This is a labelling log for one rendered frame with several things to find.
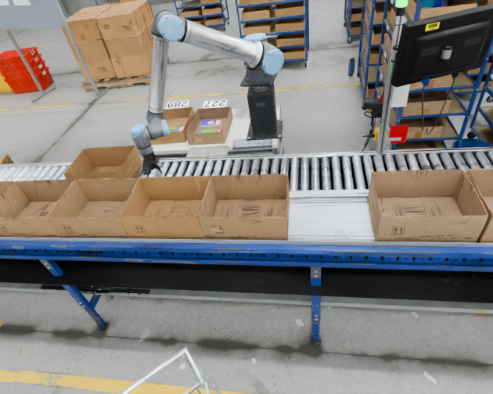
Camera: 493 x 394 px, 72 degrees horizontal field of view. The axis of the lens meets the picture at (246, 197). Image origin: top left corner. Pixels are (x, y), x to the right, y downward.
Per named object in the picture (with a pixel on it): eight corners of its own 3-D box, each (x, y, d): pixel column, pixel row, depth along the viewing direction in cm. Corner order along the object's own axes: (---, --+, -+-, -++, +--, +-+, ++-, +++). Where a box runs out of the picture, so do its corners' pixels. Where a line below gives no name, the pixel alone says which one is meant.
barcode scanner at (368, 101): (359, 112, 209) (363, 95, 202) (379, 112, 208) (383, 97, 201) (360, 117, 204) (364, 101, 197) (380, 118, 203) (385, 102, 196)
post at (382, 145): (386, 159, 223) (412, 12, 165) (388, 163, 220) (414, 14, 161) (368, 159, 226) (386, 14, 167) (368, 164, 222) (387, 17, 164)
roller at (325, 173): (329, 158, 224) (326, 153, 222) (334, 214, 187) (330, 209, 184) (323, 161, 227) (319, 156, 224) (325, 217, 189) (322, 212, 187)
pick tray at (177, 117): (196, 117, 286) (192, 106, 280) (185, 142, 258) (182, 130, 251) (163, 119, 291) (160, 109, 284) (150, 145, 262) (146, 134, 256)
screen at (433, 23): (458, 110, 199) (498, 1, 158) (479, 126, 188) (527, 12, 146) (382, 129, 196) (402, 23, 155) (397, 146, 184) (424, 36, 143)
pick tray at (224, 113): (233, 117, 277) (231, 105, 270) (225, 144, 249) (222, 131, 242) (199, 119, 282) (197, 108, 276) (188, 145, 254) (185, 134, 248)
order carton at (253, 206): (290, 198, 177) (288, 173, 165) (288, 242, 155) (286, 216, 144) (217, 199, 184) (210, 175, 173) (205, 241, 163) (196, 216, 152)
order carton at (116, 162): (143, 165, 243) (135, 145, 232) (128, 191, 222) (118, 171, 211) (94, 167, 250) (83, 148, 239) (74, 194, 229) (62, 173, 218)
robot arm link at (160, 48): (150, 3, 179) (142, 122, 216) (156, 8, 171) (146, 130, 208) (172, 8, 185) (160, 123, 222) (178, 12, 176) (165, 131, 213)
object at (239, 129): (280, 108, 283) (280, 105, 281) (278, 148, 241) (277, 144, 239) (167, 116, 301) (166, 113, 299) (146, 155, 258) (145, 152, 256)
